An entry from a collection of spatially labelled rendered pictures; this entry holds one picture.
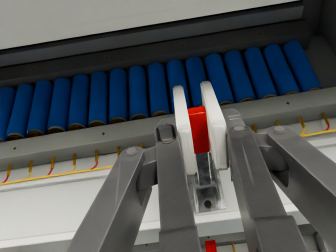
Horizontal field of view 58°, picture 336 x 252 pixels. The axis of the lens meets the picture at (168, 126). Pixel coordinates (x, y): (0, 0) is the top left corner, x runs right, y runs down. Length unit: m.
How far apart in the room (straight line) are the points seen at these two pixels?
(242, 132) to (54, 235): 0.19
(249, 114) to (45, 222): 0.20
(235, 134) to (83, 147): 0.16
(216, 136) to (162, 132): 0.03
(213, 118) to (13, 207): 0.21
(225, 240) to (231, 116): 0.26
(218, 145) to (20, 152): 0.19
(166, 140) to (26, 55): 0.25
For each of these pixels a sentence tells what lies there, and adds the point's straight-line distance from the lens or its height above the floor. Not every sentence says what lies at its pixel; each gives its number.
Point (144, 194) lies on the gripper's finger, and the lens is 0.16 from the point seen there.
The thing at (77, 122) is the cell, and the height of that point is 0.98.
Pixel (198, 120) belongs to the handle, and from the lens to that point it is 0.20.
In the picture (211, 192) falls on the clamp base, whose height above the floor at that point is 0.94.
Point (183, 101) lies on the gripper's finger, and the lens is 0.19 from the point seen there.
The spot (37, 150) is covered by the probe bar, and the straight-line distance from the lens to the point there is 0.29.
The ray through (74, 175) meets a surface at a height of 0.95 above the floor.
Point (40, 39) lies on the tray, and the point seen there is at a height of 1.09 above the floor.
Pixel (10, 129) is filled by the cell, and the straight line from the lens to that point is 0.33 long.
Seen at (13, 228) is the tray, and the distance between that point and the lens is 0.30.
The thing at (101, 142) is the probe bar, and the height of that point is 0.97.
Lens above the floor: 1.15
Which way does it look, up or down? 40 degrees down
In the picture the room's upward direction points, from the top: 11 degrees counter-clockwise
